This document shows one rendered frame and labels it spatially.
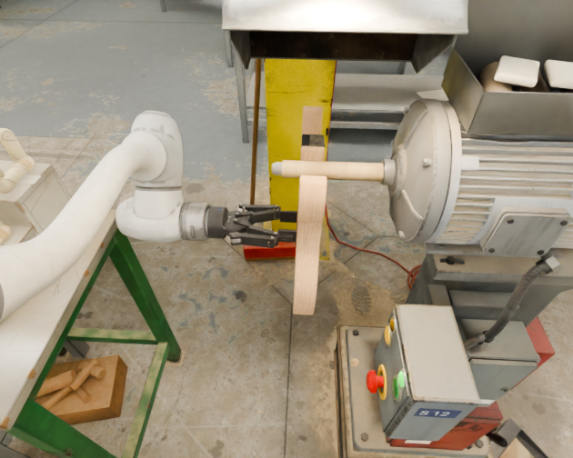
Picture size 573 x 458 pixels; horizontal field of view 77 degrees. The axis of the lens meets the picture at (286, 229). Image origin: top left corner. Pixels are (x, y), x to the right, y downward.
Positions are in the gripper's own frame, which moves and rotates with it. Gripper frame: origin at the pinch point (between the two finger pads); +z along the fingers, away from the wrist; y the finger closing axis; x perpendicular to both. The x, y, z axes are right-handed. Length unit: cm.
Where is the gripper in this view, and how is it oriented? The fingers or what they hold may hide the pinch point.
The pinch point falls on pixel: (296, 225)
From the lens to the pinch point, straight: 83.7
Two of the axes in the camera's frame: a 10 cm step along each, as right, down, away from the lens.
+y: -0.5, 6.0, -8.0
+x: 0.2, -8.0, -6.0
